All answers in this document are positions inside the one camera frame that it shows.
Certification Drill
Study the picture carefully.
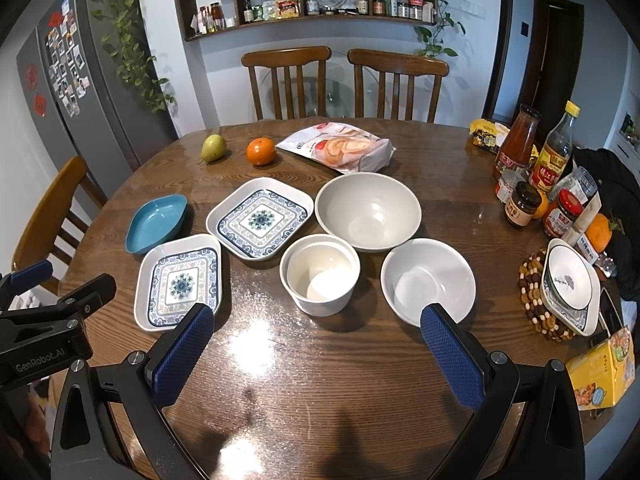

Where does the white medium bowl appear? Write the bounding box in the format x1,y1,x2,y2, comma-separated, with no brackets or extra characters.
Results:
381,238,476,327

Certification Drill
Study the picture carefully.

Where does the blue dish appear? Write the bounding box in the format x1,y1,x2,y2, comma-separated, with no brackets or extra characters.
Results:
125,194,188,255

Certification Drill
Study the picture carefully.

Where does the small white deep bowl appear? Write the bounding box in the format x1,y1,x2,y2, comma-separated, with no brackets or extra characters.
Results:
279,234,361,318

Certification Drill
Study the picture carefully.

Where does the large grey bowl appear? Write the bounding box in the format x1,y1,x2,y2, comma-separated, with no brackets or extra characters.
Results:
314,172,422,252

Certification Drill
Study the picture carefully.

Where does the wooden chair left side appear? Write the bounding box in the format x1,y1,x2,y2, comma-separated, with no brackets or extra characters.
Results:
11,156,107,271

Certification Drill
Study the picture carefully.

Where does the wooden chair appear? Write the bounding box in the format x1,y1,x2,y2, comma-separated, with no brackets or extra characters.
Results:
241,46,332,120
347,49,449,124
11,156,107,271

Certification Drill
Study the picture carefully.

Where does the wooden bead trivet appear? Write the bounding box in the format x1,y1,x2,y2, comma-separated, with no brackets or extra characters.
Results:
518,249,577,342

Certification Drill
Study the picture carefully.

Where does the yellow snack box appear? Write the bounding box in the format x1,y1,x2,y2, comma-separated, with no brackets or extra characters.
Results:
566,326,636,411

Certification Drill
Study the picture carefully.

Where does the red lid chili jar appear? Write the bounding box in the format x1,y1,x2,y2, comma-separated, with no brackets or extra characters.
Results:
542,188,584,238

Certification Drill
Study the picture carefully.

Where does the brown sauce jar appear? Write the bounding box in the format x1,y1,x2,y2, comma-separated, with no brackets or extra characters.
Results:
504,181,541,228

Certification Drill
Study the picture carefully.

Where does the orange fruit at right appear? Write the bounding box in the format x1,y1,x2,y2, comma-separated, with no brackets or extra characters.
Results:
585,212,613,254

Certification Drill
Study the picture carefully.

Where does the small white red jar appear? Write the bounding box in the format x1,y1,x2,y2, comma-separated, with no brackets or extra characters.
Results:
496,168,523,204

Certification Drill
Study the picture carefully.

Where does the grey refrigerator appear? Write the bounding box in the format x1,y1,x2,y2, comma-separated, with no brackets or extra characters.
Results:
16,0,177,196

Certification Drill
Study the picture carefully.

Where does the yellow cap vinegar bottle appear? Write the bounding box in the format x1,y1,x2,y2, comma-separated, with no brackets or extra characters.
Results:
529,101,580,194

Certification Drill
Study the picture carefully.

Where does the green pear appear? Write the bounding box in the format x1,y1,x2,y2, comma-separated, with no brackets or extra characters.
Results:
200,133,227,164

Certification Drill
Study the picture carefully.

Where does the red sauce bottle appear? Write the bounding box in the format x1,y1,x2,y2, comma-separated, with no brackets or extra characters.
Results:
492,104,540,180

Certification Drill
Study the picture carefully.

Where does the yellow snack packet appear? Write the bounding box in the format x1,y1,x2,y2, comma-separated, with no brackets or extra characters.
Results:
470,118,510,154

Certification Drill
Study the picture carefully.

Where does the orange mandarin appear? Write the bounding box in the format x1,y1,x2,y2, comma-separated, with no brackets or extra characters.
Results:
246,136,277,167

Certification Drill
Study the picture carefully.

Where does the bread bag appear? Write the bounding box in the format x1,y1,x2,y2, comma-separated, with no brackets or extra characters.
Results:
277,122,395,174

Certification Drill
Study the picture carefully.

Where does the dark door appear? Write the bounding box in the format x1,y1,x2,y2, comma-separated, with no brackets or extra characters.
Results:
518,0,585,136

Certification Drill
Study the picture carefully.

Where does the hanging green vine plant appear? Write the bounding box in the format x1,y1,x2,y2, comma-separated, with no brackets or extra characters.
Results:
90,0,176,113

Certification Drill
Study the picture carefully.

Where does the wooden chair back right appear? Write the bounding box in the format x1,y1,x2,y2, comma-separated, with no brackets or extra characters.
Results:
347,49,449,124

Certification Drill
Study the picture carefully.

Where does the right green trailing plant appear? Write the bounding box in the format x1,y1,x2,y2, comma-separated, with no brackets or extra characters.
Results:
414,0,466,60

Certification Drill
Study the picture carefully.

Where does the wooden chair back left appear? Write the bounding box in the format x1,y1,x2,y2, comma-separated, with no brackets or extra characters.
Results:
241,46,332,120

